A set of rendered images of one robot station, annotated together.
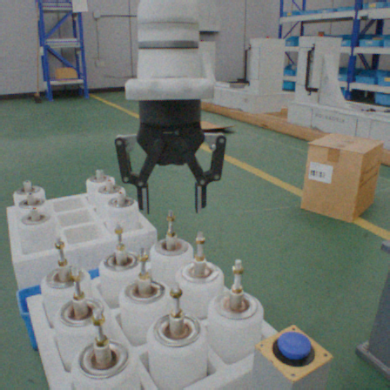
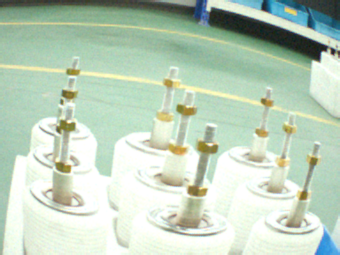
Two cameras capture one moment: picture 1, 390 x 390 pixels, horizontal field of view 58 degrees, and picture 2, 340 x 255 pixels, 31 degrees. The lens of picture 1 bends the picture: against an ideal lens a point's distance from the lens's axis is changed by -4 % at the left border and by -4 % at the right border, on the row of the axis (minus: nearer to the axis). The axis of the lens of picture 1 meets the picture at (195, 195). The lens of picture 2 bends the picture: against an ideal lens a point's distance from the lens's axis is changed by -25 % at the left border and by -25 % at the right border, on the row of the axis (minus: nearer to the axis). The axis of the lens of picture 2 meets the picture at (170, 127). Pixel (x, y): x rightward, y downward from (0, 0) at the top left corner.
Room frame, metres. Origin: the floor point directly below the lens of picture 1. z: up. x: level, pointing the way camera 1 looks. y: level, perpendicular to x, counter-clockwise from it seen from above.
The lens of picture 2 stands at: (0.80, -0.59, 0.48)
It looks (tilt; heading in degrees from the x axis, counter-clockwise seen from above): 14 degrees down; 112
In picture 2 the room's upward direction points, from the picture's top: 11 degrees clockwise
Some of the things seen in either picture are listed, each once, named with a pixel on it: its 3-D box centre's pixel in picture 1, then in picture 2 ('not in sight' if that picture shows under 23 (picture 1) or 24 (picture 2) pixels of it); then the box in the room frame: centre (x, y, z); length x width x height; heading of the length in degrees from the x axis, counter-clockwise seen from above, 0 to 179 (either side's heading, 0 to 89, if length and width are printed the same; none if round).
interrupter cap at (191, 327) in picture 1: (177, 329); (60, 159); (0.45, 0.03, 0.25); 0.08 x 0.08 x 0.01
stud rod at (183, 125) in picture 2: (143, 267); (182, 130); (0.55, 0.09, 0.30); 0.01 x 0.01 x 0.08; 35
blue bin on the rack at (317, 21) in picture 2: not in sight; (324, 24); (-0.07, 4.80, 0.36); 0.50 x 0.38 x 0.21; 118
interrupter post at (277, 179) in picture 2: (121, 256); (277, 178); (0.65, 0.15, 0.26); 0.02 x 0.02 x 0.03
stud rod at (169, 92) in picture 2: (77, 286); (167, 100); (0.49, 0.19, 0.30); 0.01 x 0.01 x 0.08; 34
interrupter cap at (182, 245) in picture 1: (171, 246); (294, 222); (0.71, 0.05, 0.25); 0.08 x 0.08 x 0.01
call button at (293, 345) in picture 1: (293, 346); not in sight; (0.34, -0.12, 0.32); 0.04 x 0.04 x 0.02
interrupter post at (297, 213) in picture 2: (171, 242); (297, 212); (0.71, 0.05, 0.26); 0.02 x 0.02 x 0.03
